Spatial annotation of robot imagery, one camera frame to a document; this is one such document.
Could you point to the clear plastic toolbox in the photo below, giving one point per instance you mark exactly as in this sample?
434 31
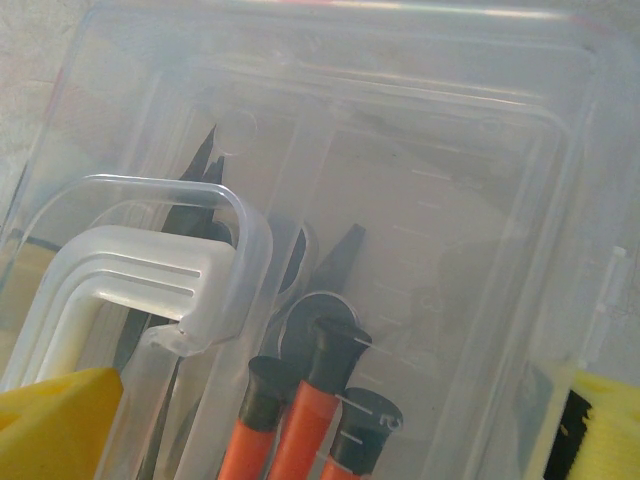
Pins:
450 200

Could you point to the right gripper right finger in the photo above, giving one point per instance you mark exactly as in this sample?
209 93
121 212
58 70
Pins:
610 430

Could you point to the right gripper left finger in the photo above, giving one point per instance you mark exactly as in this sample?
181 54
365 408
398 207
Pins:
50 430

